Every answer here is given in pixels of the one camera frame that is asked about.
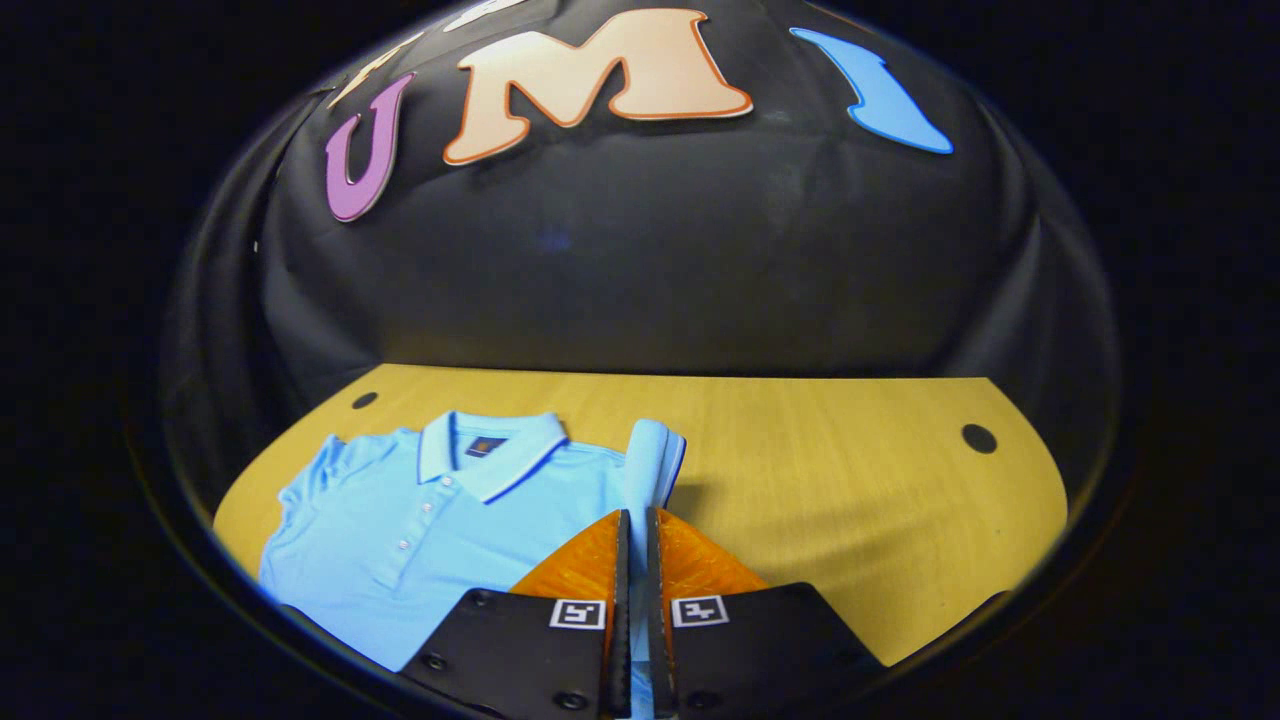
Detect light blue T-shirt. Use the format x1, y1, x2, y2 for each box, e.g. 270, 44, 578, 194
258, 410, 688, 720

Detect black backdrop cloth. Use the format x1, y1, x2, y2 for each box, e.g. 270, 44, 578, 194
160, 0, 1121, 561

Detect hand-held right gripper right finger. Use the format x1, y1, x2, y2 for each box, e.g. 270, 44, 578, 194
645, 508, 886, 720

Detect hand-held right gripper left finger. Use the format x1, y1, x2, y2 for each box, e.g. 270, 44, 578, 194
400, 508, 633, 720

